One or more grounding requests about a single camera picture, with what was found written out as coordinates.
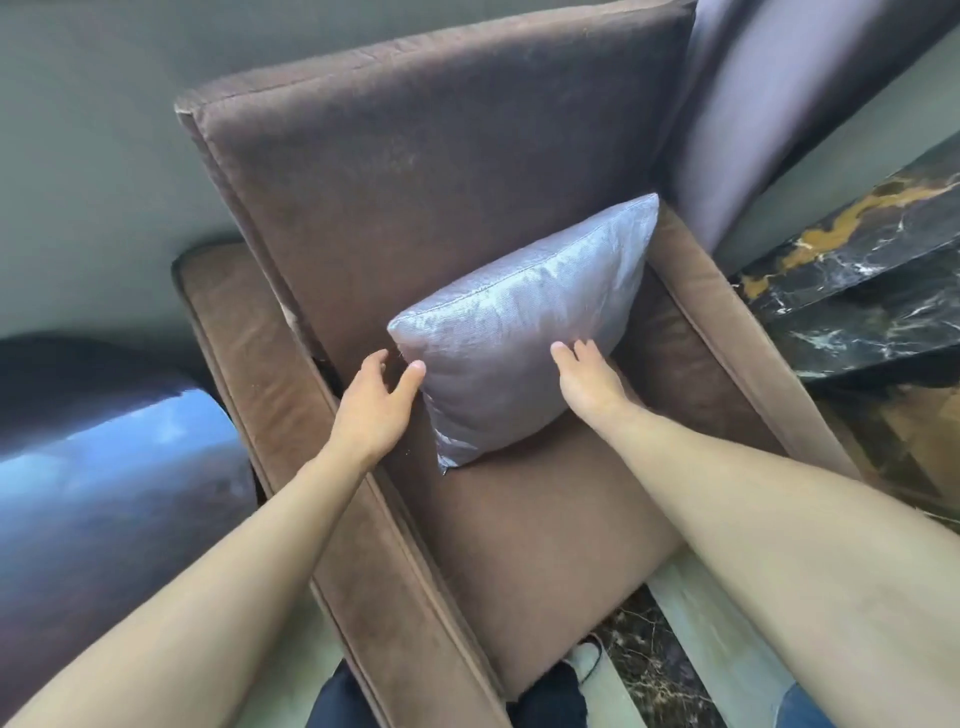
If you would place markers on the person's left hand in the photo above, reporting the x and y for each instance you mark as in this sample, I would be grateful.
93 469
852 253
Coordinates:
369 416

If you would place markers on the person's right hand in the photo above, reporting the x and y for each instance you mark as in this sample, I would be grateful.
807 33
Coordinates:
592 394

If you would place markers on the person's right thumb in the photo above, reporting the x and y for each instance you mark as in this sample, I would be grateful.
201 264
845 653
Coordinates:
561 360

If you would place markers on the person's left thumb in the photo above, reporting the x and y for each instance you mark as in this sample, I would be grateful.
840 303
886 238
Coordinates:
409 379

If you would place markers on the silver grey cushion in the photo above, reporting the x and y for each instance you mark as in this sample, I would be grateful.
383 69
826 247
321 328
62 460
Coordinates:
517 330

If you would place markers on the person's right forearm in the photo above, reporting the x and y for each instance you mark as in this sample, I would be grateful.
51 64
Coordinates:
765 540

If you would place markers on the person's left forearm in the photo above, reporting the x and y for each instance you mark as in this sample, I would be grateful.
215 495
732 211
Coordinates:
195 600

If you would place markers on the brown fabric armchair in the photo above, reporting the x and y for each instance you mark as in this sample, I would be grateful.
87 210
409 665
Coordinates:
420 172

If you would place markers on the black gold marble table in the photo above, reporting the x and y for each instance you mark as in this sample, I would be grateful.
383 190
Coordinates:
870 270

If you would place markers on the purple curtain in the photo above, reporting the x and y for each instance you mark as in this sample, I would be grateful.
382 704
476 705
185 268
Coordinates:
757 97

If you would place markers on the glossy dark round table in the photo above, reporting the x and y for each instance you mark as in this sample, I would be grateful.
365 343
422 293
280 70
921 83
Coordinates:
97 502

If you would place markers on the person's dark trouser leg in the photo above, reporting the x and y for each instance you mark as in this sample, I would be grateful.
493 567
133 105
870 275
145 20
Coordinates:
547 701

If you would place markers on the person's blue denim trouser leg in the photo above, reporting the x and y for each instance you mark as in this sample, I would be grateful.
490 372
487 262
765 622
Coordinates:
802 711

